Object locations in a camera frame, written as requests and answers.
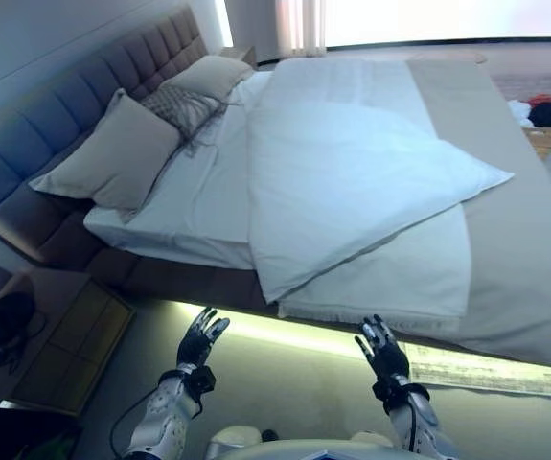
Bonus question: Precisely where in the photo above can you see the beige bed runner blanket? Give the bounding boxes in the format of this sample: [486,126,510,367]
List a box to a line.
[407,53,551,380]

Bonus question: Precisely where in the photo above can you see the large beige pillow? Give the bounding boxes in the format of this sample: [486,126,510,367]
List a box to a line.
[28,87,182,212]

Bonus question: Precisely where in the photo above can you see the black headset on nightstand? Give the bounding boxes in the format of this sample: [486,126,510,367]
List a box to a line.
[0,287,49,368]

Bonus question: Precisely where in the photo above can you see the brown bed frame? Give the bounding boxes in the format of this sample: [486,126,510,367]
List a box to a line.
[39,210,286,317]

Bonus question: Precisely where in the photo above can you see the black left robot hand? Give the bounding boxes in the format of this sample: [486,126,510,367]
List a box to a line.
[175,307,231,371]

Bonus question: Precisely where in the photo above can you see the wooden far nightstand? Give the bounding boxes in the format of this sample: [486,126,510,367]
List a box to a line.
[219,45,258,68]

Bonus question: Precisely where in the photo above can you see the white duvet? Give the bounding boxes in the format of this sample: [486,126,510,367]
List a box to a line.
[243,57,516,305]

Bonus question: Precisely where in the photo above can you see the small beige pillow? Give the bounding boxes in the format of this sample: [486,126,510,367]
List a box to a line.
[160,54,256,101]

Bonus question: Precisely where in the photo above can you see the white cloth on floor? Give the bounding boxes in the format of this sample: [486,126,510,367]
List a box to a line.
[507,99,538,129]

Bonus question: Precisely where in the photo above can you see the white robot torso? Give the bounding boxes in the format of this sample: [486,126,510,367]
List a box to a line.
[206,425,429,460]

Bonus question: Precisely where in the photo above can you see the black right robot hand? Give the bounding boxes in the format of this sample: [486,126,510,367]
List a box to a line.
[354,313,411,387]

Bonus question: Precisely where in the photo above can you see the grey tufted headboard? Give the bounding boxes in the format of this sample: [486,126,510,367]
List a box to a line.
[0,4,210,263]

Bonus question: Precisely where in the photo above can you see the patterned fringed cushion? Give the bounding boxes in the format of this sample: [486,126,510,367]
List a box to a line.
[139,84,231,157]

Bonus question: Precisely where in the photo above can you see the laundry basket with clothes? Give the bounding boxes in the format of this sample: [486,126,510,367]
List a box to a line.
[488,71,551,169]

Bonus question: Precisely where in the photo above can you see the white curtain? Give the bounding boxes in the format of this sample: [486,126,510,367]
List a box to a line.
[272,0,328,53]

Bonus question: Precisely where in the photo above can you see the wooden nightstand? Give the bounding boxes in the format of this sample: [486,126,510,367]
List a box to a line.
[219,45,258,68]
[0,267,137,417]

